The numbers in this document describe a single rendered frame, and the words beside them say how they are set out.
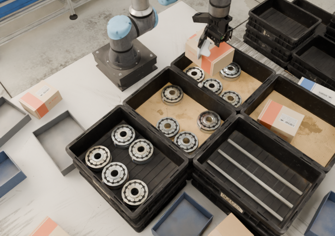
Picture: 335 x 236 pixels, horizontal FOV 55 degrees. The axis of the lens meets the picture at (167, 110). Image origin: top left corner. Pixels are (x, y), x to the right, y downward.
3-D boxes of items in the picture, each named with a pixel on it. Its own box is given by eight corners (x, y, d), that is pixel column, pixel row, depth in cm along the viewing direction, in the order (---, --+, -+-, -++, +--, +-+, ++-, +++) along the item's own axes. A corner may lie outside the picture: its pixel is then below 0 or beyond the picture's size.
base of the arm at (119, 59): (104, 52, 172) (101, 39, 164) (129, 43, 177) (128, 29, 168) (116, 71, 165) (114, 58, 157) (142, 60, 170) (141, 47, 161)
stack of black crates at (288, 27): (237, 57, 259) (247, 11, 222) (261, 40, 270) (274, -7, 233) (277, 86, 241) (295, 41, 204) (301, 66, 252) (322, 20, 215)
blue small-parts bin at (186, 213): (184, 196, 137) (184, 190, 131) (212, 220, 131) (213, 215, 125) (151, 233, 129) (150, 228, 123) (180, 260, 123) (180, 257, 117)
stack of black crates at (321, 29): (269, 34, 274) (276, 12, 255) (290, 18, 284) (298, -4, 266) (309, 59, 256) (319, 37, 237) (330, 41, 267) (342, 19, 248)
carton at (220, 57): (185, 55, 137) (185, 42, 131) (205, 42, 141) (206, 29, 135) (212, 77, 130) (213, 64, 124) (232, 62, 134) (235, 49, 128)
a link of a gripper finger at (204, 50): (202, 66, 124) (213, 44, 120) (191, 57, 126) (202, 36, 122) (206, 65, 126) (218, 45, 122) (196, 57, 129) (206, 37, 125)
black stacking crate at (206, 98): (124, 118, 147) (121, 103, 138) (168, 81, 159) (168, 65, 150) (189, 172, 131) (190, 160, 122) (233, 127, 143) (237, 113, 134)
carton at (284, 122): (299, 124, 141) (304, 115, 135) (288, 145, 135) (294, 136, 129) (265, 109, 146) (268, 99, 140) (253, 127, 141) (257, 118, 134)
